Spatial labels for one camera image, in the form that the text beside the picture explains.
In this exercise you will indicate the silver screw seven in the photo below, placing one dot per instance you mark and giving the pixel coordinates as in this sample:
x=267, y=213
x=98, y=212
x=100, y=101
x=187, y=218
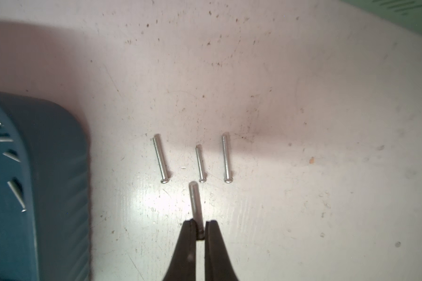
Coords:
x=14, y=187

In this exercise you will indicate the silver screw eight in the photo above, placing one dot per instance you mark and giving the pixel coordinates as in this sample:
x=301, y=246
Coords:
x=12, y=155

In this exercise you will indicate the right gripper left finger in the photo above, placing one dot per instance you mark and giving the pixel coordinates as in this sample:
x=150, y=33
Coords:
x=183, y=263

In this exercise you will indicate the green file organizer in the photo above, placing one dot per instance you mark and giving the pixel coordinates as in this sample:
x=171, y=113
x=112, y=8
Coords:
x=405, y=13

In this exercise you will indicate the silver screw two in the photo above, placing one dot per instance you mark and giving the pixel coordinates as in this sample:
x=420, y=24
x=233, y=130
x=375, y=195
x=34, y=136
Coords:
x=202, y=173

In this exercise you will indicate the teal plastic storage tray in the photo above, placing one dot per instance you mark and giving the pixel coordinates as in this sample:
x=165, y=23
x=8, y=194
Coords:
x=51, y=240

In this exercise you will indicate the silver screw one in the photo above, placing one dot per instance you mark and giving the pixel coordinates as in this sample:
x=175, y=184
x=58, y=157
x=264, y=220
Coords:
x=161, y=160

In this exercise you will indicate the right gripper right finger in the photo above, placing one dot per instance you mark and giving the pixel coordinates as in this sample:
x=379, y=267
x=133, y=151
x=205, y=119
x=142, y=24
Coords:
x=218, y=266

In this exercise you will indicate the silver screw four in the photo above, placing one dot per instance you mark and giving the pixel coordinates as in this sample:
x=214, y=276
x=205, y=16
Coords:
x=197, y=209

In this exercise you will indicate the silver screw three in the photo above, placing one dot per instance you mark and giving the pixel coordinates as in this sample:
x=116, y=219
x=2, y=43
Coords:
x=228, y=172

